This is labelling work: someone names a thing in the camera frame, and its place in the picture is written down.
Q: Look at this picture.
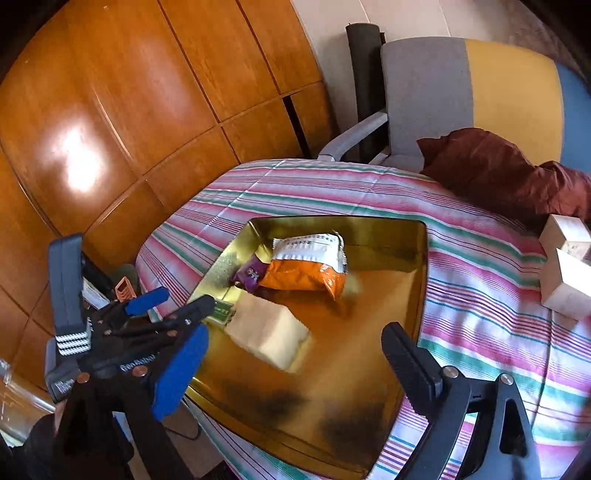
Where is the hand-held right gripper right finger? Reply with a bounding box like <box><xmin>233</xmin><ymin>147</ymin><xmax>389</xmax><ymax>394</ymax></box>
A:
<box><xmin>382</xmin><ymin>322</ymin><xmax>542</xmax><ymax>480</ymax></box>

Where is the orange white snack packet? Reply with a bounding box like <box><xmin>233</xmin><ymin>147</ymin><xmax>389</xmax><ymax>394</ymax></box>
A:
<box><xmin>259</xmin><ymin>231</ymin><xmax>347</xmax><ymax>302</ymax></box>

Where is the gold metal tray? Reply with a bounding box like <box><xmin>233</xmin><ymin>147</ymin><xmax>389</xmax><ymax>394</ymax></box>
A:
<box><xmin>185</xmin><ymin>215</ymin><xmax>429</xmax><ymax>480</ymax></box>

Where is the small purple packet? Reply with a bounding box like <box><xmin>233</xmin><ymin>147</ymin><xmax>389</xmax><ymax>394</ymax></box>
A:
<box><xmin>231</xmin><ymin>256</ymin><xmax>269</xmax><ymax>294</ymax></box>

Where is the black cable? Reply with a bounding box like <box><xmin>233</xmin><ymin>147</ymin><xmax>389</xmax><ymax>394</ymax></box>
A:
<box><xmin>161</xmin><ymin>401</ymin><xmax>201</xmax><ymax>440</ymax></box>

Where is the white printed box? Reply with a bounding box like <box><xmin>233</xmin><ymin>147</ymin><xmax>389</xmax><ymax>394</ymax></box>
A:
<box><xmin>538</xmin><ymin>213</ymin><xmax>591</xmax><ymax>266</ymax></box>

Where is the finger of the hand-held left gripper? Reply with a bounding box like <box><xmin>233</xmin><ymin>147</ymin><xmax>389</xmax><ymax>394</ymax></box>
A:
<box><xmin>92</xmin><ymin>287</ymin><xmax>170</xmax><ymax>326</ymax></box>
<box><xmin>108</xmin><ymin>295</ymin><xmax>215</xmax><ymax>352</ymax></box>

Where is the orange plastic item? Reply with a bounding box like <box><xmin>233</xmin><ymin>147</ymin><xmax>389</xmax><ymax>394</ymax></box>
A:
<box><xmin>113</xmin><ymin>276</ymin><xmax>137</xmax><ymax>303</ymax></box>

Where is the wooden wardrobe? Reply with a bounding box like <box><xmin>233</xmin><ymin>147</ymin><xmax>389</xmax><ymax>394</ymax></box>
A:
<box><xmin>0</xmin><ymin>0</ymin><xmax>340</xmax><ymax>393</ymax></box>

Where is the dark red pillow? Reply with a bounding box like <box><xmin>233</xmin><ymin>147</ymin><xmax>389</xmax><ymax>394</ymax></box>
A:
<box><xmin>418</xmin><ymin>129</ymin><xmax>591</xmax><ymax>232</ymax></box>

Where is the grey yellow blue armchair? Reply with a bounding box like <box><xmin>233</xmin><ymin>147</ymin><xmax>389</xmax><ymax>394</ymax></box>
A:
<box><xmin>318</xmin><ymin>37</ymin><xmax>591</xmax><ymax>171</ymax></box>

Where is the green cracker packet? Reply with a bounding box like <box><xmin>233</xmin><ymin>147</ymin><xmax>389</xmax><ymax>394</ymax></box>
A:
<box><xmin>210</xmin><ymin>293</ymin><xmax>312</xmax><ymax>372</ymax></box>

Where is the striped blanket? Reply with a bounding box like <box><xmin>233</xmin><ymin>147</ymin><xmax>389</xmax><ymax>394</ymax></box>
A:
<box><xmin>136</xmin><ymin>159</ymin><xmax>591</xmax><ymax>480</ymax></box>

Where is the plain white box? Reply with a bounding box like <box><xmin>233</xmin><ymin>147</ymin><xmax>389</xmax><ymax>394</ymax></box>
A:
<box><xmin>539</xmin><ymin>249</ymin><xmax>591</xmax><ymax>319</ymax></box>

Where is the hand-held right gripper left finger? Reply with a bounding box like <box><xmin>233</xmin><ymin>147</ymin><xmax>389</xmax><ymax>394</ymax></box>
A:
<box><xmin>58</xmin><ymin>323</ymin><xmax>209</xmax><ymax>480</ymax></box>

